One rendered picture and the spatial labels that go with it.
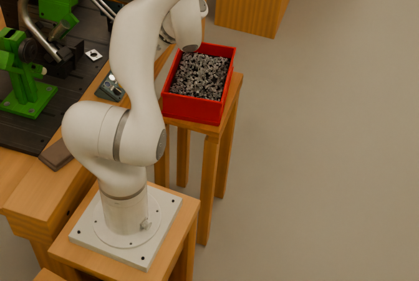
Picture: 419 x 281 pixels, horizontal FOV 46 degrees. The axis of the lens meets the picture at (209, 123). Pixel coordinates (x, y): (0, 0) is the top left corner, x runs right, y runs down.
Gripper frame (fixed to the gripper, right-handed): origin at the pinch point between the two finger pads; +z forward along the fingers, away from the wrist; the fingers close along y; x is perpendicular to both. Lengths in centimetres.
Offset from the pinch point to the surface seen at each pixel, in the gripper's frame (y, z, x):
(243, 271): -14, 54, -98
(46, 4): 2.4, 10.7, 34.7
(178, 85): 4.0, 4.1, -16.4
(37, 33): -3.4, 18.7, 31.5
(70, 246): -64, 11, -11
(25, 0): -0.1, 12.5, 40.6
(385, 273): 6, 19, -149
